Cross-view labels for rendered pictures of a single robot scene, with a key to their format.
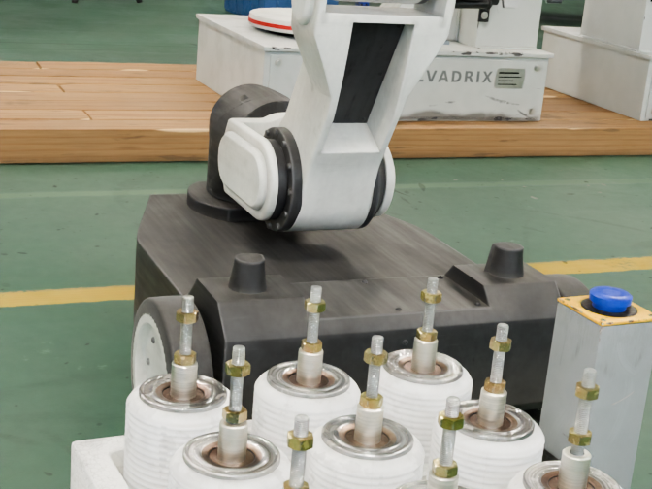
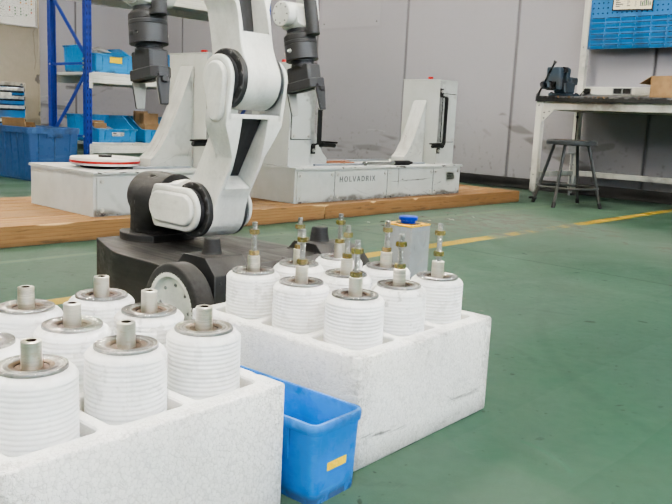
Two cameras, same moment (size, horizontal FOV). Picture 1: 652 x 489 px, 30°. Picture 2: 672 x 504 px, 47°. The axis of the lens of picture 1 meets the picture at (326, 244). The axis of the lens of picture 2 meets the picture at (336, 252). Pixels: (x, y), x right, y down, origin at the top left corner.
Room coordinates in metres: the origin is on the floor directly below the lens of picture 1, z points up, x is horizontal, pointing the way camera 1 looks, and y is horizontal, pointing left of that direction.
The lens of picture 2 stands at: (-0.36, 0.51, 0.53)
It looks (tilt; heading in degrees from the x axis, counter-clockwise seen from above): 10 degrees down; 337
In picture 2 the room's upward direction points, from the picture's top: 3 degrees clockwise
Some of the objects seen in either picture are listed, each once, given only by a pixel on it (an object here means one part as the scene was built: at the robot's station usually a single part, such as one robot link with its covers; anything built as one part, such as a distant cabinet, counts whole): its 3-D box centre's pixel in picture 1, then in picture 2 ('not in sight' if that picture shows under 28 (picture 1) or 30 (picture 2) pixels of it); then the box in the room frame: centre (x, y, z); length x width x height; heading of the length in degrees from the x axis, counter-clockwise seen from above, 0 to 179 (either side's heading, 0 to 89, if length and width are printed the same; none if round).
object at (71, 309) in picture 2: not in sight; (72, 315); (0.66, 0.44, 0.26); 0.02 x 0.02 x 0.03
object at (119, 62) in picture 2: not in sight; (99, 60); (6.28, -0.19, 0.90); 0.50 x 0.38 x 0.21; 25
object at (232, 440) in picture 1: (232, 440); (301, 274); (0.85, 0.06, 0.26); 0.02 x 0.02 x 0.03
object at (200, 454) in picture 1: (231, 456); (301, 282); (0.85, 0.06, 0.25); 0.08 x 0.08 x 0.01
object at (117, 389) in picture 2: not in sight; (126, 418); (0.55, 0.39, 0.16); 0.10 x 0.10 x 0.18
